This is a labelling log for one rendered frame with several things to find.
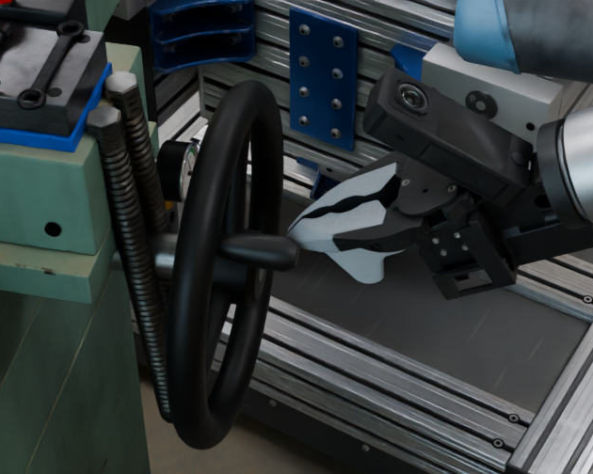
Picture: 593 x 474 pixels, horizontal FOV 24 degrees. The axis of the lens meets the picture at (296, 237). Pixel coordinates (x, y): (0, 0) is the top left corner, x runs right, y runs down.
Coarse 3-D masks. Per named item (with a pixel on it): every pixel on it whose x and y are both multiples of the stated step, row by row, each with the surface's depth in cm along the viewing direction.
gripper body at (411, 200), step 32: (544, 128) 87; (544, 160) 85; (416, 192) 90; (448, 192) 88; (544, 192) 88; (448, 224) 89; (480, 224) 88; (512, 224) 90; (544, 224) 90; (576, 224) 87; (448, 256) 92; (480, 256) 90; (512, 256) 92; (544, 256) 91; (448, 288) 93; (480, 288) 92
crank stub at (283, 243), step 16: (224, 240) 95; (240, 240) 95; (256, 240) 94; (272, 240) 94; (288, 240) 94; (224, 256) 95; (240, 256) 95; (256, 256) 94; (272, 256) 94; (288, 256) 94
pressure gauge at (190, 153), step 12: (168, 144) 136; (180, 144) 136; (192, 144) 137; (168, 156) 135; (180, 156) 135; (192, 156) 138; (168, 168) 135; (180, 168) 135; (192, 168) 139; (168, 180) 135; (180, 180) 135; (168, 192) 136; (180, 192) 135; (168, 204) 140
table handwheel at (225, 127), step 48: (240, 96) 100; (240, 144) 97; (192, 192) 94; (240, 192) 104; (192, 240) 93; (192, 288) 93; (240, 288) 105; (192, 336) 94; (240, 336) 117; (192, 384) 96; (240, 384) 114; (192, 432) 100
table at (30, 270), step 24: (96, 0) 121; (96, 24) 122; (0, 264) 99; (24, 264) 99; (48, 264) 99; (72, 264) 99; (96, 264) 99; (0, 288) 101; (24, 288) 100; (48, 288) 100; (72, 288) 99; (96, 288) 100
